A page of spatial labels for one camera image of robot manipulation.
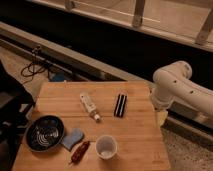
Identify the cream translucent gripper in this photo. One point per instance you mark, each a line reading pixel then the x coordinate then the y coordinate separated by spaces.
pixel 161 117

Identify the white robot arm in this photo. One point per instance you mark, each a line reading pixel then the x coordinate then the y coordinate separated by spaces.
pixel 174 90

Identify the dark ceramic patterned bowl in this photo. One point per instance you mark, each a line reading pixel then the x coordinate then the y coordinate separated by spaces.
pixel 44 133

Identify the white plastic cup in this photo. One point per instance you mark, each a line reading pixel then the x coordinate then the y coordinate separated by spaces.
pixel 106 147

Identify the white tube bottle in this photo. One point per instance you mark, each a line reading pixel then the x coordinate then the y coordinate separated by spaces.
pixel 90 106

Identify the blue sponge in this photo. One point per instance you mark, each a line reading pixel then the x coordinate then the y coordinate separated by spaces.
pixel 70 140

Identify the black chair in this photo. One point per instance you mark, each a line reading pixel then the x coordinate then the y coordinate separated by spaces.
pixel 15 102

